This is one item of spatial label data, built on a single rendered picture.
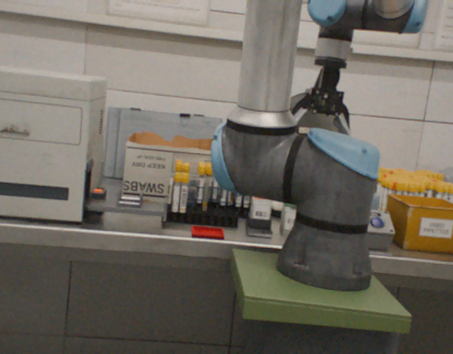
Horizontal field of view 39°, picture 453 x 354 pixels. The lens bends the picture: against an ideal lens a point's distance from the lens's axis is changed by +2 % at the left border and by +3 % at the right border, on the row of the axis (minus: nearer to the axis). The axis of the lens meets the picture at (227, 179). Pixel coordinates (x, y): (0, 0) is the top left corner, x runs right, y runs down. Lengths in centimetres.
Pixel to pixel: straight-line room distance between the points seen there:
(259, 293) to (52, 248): 57
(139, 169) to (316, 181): 73
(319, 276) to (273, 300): 11
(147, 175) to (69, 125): 36
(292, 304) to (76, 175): 60
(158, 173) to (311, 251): 71
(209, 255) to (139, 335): 84
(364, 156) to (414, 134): 110
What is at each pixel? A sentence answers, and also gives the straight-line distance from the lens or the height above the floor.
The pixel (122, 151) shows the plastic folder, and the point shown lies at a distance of 192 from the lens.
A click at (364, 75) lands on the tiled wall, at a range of 201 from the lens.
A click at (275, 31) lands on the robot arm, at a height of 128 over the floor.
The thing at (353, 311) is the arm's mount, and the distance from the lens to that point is 93.
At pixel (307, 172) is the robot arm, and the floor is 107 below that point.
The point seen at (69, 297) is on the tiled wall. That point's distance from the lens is 209.
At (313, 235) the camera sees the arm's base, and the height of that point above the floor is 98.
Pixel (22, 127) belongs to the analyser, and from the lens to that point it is 134.
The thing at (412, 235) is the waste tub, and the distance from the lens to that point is 145.
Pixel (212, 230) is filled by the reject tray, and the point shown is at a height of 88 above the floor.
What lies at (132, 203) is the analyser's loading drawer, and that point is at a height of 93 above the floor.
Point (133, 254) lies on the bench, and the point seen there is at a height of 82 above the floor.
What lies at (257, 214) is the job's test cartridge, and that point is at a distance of 138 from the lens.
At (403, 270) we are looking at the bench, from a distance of 139.
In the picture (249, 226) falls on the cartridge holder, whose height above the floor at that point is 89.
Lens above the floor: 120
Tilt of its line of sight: 9 degrees down
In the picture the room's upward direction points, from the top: 6 degrees clockwise
